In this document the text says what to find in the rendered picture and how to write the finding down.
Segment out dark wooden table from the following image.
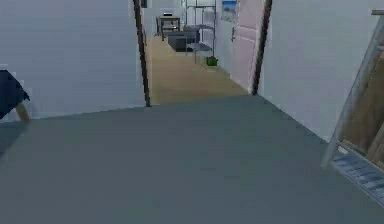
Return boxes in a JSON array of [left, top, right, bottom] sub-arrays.
[[159, 15, 182, 42]]

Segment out blue framed painting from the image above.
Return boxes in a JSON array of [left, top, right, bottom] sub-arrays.
[[221, 0, 238, 24]]

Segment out grey metal shelf rack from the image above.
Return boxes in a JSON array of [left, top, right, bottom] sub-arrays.
[[181, 0, 218, 65]]

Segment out dark grey sofa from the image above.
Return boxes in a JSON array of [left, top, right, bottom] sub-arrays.
[[167, 25, 202, 53]]

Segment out dark blue armchair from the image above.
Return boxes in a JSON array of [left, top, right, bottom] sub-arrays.
[[0, 69, 32, 124]]

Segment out pale pink room door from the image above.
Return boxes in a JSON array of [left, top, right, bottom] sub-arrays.
[[229, 0, 267, 93]]

